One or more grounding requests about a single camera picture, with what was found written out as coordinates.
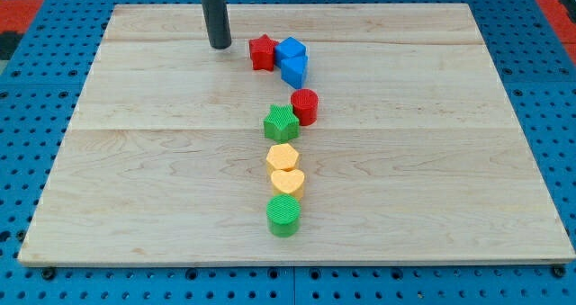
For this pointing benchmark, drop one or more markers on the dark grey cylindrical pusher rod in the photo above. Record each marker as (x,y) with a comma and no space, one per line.
(217,23)

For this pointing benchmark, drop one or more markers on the red star block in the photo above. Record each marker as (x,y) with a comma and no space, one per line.
(262,52)

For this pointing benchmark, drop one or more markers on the blue cube block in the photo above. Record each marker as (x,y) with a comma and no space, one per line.
(288,48)

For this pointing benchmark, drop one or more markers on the green star block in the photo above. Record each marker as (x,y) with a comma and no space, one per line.
(281,124)

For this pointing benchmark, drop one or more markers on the blue triangle block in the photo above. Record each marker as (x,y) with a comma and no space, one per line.
(294,71)

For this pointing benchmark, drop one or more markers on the red cylinder block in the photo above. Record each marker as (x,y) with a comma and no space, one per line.
(305,104)

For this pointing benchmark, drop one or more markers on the yellow hexagon block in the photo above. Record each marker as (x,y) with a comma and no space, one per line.
(282,157)

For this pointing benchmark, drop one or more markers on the yellow heart block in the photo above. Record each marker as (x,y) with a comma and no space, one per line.
(288,182)

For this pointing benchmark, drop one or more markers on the green cylinder block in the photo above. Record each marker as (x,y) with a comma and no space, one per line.
(283,213)

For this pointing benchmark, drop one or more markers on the light wooden board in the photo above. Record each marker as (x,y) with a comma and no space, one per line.
(416,158)

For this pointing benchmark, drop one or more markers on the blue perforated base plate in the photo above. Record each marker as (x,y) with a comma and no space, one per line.
(39,89)

